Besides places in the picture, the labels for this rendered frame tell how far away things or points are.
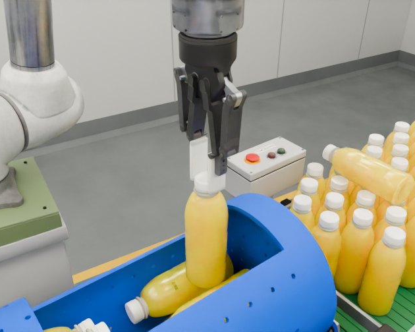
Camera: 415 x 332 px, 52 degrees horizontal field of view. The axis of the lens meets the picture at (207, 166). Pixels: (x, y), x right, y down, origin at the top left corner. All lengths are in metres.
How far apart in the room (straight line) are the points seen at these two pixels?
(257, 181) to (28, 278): 0.62
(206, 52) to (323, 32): 4.15
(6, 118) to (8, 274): 0.37
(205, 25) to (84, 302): 0.50
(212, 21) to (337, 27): 4.29
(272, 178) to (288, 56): 3.37
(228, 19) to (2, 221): 0.73
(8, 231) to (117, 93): 2.62
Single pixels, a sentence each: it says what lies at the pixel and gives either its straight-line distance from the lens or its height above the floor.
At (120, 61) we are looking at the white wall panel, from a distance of 3.50.
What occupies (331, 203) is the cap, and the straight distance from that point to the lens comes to 0.96.
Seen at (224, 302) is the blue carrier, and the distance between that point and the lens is 0.59.
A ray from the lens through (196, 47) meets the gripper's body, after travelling 0.53.
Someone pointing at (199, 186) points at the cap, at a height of 1.29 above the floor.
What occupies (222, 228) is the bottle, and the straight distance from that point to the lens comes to 0.68.
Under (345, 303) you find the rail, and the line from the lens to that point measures 0.94.
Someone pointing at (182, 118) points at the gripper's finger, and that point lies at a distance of 0.64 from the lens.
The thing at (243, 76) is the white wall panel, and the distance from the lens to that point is 4.13.
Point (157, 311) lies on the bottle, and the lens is 0.78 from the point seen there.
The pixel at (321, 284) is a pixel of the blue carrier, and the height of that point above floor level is 1.17.
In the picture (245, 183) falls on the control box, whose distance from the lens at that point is 1.05.
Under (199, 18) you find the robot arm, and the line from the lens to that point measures 0.51.
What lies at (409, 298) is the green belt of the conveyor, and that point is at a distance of 1.10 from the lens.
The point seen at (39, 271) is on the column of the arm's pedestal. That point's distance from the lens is 1.16.
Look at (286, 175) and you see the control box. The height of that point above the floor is 1.05.
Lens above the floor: 1.66
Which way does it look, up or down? 32 degrees down
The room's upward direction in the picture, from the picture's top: straight up
